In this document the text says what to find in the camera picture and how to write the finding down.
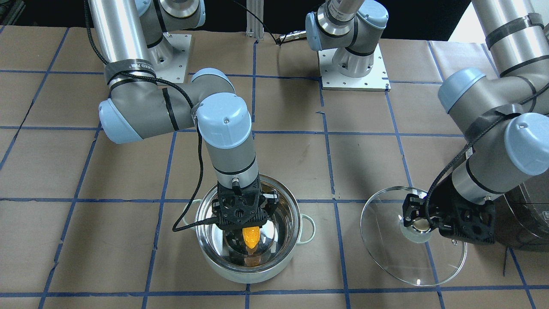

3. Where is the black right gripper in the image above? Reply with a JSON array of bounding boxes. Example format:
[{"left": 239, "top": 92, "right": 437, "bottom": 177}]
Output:
[{"left": 211, "top": 179, "right": 278, "bottom": 258}]

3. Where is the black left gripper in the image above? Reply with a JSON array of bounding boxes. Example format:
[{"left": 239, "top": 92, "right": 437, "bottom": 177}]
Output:
[{"left": 402, "top": 178, "right": 496, "bottom": 245}]

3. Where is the yellow corn cob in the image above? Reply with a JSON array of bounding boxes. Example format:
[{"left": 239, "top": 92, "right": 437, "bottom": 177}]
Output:
[{"left": 242, "top": 226, "right": 261, "bottom": 255}]

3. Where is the glass pot lid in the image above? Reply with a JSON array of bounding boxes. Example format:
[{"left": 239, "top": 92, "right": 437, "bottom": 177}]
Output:
[{"left": 360, "top": 186, "right": 468, "bottom": 286}]

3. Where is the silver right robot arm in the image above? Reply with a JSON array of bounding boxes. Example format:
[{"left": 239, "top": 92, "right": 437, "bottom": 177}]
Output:
[{"left": 84, "top": 0, "right": 276, "bottom": 254}]

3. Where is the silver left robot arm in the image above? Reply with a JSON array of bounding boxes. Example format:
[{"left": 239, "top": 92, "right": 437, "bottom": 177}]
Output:
[{"left": 399, "top": 0, "right": 549, "bottom": 244}]

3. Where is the pale green cooking pot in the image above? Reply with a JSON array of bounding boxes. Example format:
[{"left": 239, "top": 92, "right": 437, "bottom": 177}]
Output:
[{"left": 192, "top": 174, "right": 316, "bottom": 284}]

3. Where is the dark grey rice cooker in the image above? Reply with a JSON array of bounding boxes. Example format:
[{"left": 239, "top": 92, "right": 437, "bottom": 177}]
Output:
[{"left": 495, "top": 179, "right": 549, "bottom": 252}]

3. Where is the brown paper table mat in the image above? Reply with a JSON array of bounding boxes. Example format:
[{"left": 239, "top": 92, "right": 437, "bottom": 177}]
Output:
[{"left": 0, "top": 26, "right": 548, "bottom": 309}]

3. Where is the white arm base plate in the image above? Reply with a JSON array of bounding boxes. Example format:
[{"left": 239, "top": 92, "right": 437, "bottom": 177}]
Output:
[
  {"left": 147, "top": 33, "right": 192, "bottom": 84},
  {"left": 317, "top": 45, "right": 392, "bottom": 91}
]

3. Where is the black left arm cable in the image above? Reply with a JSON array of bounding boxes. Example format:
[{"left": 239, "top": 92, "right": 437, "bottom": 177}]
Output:
[{"left": 422, "top": 82, "right": 549, "bottom": 215}]

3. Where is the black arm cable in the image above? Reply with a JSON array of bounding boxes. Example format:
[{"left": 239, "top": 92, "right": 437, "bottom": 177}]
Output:
[
  {"left": 422, "top": 82, "right": 549, "bottom": 215},
  {"left": 84, "top": 0, "right": 223, "bottom": 233}
]

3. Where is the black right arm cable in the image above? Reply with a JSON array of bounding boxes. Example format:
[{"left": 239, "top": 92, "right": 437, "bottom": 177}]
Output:
[{"left": 84, "top": 0, "right": 223, "bottom": 233}]

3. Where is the aluminium frame post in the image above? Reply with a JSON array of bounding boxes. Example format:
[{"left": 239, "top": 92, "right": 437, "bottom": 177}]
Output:
[{"left": 246, "top": 0, "right": 264, "bottom": 40}]

